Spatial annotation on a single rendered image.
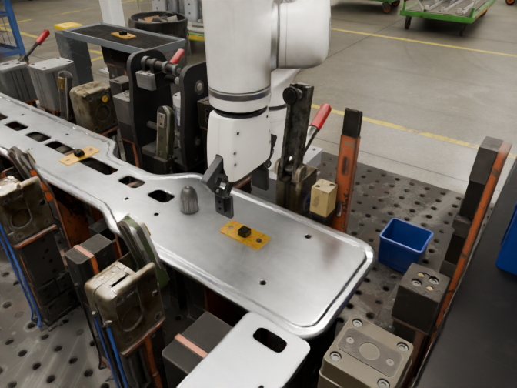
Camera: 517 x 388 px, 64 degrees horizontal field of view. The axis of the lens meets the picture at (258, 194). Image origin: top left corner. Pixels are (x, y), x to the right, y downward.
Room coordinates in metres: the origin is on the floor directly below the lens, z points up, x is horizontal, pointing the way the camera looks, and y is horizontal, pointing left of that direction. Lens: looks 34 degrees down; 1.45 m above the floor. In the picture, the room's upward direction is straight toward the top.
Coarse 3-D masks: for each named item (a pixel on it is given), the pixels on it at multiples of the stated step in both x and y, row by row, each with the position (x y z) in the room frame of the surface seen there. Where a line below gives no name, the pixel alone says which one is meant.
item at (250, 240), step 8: (232, 224) 0.57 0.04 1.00; (240, 224) 0.57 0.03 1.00; (224, 232) 0.55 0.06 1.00; (232, 232) 0.55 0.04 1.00; (240, 232) 0.54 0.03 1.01; (248, 232) 0.54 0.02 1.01; (256, 232) 0.55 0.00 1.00; (240, 240) 0.53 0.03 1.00; (248, 240) 0.53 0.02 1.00; (264, 240) 0.53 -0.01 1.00; (256, 248) 0.51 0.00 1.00
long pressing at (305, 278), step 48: (0, 96) 1.18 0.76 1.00; (0, 144) 0.88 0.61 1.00; (96, 144) 0.88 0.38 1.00; (96, 192) 0.67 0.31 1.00; (144, 192) 0.67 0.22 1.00; (240, 192) 0.67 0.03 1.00; (192, 240) 0.53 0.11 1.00; (288, 240) 0.53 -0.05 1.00; (336, 240) 0.53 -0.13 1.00; (240, 288) 0.43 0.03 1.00; (288, 288) 0.43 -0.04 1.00; (336, 288) 0.43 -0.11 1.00
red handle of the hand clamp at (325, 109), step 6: (324, 108) 0.74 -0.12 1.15; (330, 108) 0.75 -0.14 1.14; (318, 114) 0.74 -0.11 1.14; (324, 114) 0.74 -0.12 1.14; (312, 120) 0.73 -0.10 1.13; (318, 120) 0.72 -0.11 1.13; (324, 120) 0.73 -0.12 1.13; (312, 126) 0.72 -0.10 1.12; (318, 126) 0.72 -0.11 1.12; (312, 132) 0.71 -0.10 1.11; (306, 138) 0.70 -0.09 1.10; (312, 138) 0.70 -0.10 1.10; (306, 144) 0.69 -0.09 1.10; (306, 150) 0.69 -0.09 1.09; (288, 168) 0.65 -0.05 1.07
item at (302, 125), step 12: (300, 84) 0.68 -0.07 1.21; (288, 96) 0.65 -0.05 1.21; (300, 96) 0.66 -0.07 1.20; (288, 108) 0.67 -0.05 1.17; (300, 108) 0.67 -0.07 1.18; (288, 120) 0.67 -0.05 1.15; (300, 120) 0.65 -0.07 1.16; (288, 132) 0.67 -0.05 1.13; (300, 132) 0.65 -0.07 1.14; (288, 144) 0.67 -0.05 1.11; (300, 144) 0.65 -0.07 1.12; (288, 156) 0.67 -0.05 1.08; (300, 156) 0.65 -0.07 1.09
